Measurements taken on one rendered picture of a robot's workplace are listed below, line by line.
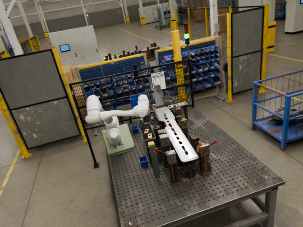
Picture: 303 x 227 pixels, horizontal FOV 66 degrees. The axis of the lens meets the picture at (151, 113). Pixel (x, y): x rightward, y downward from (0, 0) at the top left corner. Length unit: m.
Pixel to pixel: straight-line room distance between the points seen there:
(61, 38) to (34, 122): 4.94
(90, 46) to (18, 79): 5.01
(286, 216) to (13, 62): 4.71
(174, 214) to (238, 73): 4.21
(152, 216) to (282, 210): 1.68
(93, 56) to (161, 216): 7.94
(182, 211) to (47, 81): 3.50
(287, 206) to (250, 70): 3.51
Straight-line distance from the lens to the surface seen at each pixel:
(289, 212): 3.37
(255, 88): 4.42
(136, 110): 2.17
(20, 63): 4.83
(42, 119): 5.10
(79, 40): 9.47
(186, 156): 2.42
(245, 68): 5.97
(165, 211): 2.35
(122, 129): 3.27
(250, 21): 5.78
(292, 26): 13.40
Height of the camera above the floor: 2.45
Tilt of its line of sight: 25 degrees down
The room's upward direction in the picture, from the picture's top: 10 degrees counter-clockwise
